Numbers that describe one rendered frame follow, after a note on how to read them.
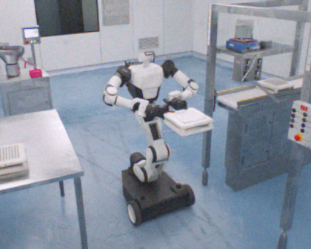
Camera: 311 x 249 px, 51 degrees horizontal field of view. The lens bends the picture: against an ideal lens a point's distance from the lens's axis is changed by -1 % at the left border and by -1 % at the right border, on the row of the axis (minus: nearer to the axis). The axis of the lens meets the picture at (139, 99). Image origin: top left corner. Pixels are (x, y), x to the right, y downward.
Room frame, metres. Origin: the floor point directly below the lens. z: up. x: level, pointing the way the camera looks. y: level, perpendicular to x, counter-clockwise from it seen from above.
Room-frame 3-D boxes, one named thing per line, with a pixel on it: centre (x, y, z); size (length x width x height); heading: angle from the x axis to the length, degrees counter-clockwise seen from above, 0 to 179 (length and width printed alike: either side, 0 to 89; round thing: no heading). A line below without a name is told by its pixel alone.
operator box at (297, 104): (1.85, -1.03, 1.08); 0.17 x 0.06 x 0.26; 26
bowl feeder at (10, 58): (4.38, 1.68, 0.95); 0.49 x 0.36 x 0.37; 117
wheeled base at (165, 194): (2.59, -0.06, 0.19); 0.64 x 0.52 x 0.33; 25
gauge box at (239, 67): (2.59, -0.89, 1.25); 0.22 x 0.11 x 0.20; 116
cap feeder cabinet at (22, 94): (4.35, 1.61, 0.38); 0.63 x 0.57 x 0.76; 117
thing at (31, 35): (4.57, 1.49, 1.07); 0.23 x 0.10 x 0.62; 117
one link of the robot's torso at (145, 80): (2.66, -0.03, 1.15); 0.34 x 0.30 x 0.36; 115
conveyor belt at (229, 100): (2.96, -1.36, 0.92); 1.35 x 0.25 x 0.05; 116
